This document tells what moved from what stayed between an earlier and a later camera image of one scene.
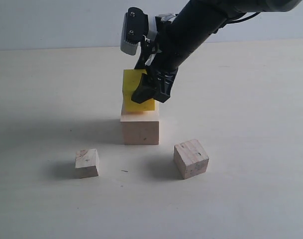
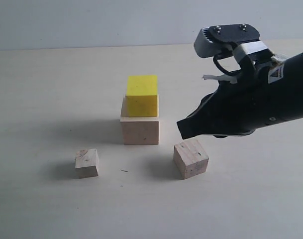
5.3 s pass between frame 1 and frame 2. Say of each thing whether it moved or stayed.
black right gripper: moved
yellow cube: moved
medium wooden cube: stayed
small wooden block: stayed
